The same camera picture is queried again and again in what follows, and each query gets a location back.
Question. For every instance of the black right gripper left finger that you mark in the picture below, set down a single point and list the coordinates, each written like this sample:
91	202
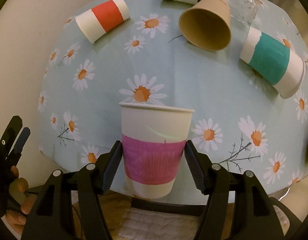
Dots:
51	216

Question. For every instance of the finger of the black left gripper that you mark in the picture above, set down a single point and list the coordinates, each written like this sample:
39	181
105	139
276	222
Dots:
18	142
8	138

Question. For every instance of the white cup with magenta band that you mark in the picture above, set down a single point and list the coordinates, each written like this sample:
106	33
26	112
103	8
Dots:
153	139

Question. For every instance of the white cup with teal band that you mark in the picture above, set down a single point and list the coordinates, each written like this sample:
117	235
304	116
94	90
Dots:
274	61

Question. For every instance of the white cup with red band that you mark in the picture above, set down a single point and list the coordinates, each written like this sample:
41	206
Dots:
99	20

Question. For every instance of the brown kraft paper cup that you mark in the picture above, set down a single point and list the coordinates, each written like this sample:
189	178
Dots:
207	25

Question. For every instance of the clear glass cup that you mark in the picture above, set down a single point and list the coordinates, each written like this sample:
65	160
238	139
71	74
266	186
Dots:
244	11

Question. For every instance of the person's left hand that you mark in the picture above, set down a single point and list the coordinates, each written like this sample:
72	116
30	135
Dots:
16	220

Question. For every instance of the white woven rug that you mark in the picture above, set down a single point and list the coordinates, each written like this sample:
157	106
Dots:
142	224

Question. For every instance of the daisy print blue tablecloth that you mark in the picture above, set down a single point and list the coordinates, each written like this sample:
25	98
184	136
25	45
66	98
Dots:
239	119

